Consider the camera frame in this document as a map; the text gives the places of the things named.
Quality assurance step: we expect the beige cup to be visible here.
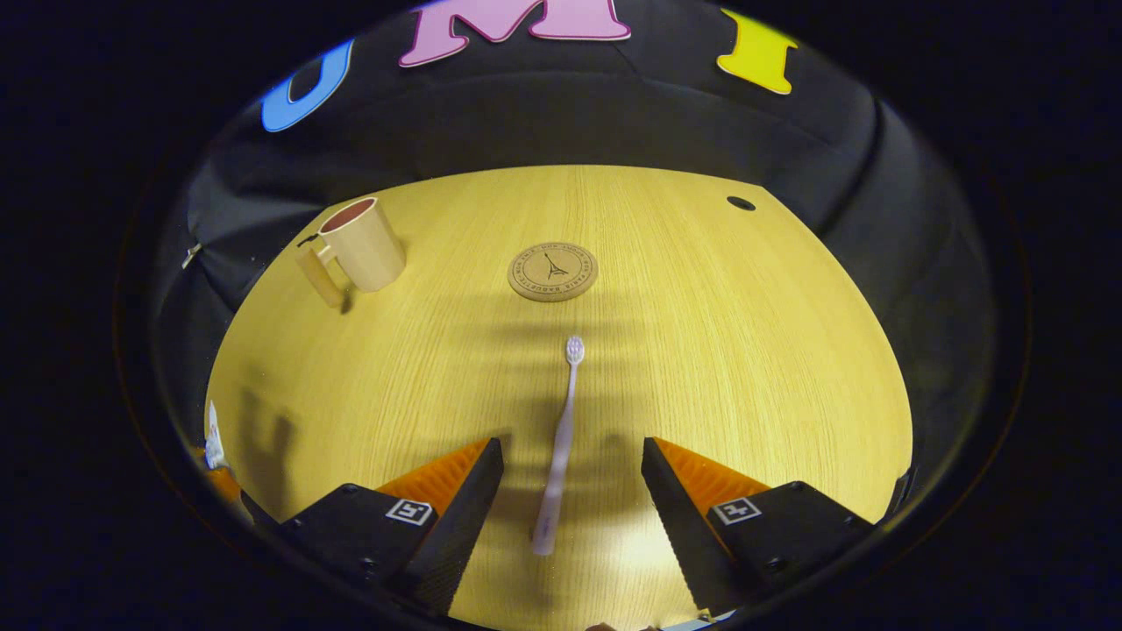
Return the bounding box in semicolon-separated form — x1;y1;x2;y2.
294;196;408;310

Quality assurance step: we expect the black backdrop cloth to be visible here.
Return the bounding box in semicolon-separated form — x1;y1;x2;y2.
149;0;1000;527

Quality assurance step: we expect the wooden desktop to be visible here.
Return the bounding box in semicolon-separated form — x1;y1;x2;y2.
204;164;914;631

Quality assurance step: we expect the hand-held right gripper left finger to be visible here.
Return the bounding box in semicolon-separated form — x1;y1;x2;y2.
277;436;507;617

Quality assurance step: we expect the white toothbrush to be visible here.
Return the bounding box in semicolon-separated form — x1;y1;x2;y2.
531;336;586;557

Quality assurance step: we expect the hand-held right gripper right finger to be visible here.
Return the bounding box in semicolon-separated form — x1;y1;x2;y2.
641;436;877;616

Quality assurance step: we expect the round brown coaster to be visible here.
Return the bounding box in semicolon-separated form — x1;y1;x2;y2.
508;242;600;303

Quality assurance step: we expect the white blue toothpaste tube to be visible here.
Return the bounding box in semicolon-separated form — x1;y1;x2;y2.
203;401;227;471

